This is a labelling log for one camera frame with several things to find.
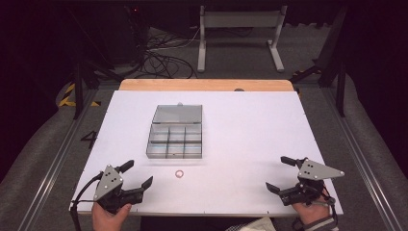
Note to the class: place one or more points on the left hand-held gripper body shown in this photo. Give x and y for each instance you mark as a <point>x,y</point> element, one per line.
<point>108,186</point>

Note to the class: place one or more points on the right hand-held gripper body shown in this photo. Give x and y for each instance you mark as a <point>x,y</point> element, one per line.
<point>309,184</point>

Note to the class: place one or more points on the person's right hand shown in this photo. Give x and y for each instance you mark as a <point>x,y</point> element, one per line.
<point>310,211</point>

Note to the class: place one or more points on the person's left hand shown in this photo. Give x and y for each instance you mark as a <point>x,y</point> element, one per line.
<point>107,220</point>

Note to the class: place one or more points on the person's light clothing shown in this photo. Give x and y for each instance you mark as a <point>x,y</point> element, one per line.
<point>253,225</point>

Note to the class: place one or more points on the clear plastic compartment box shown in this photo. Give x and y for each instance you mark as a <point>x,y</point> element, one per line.
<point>175,132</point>

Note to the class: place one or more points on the black tripod stand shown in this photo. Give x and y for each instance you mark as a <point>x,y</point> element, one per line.
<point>81,80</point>
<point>333,64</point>

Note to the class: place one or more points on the aluminium floor rail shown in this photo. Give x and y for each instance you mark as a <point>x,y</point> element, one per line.
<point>54,166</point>
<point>362,160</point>

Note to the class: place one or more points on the white metal stand frame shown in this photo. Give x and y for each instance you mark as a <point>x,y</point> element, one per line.
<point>241,20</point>

